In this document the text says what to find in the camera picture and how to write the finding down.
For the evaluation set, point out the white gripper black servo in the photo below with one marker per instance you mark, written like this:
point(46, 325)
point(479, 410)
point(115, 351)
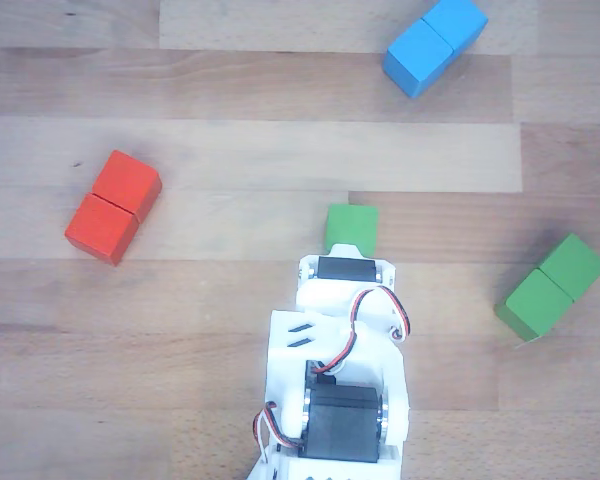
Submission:
point(344, 268)

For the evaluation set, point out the small green wooden cube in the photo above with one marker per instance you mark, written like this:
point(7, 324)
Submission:
point(352, 225)

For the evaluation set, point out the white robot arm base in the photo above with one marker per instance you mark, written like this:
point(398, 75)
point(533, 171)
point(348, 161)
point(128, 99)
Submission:
point(262, 470)

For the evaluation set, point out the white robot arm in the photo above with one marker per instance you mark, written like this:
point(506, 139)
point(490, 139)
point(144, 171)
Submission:
point(290, 370)

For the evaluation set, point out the long blue wooden block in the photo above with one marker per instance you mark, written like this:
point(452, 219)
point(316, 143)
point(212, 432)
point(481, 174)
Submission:
point(430, 45)

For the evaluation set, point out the long red wooden block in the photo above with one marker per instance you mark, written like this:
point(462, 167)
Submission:
point(110, 210)

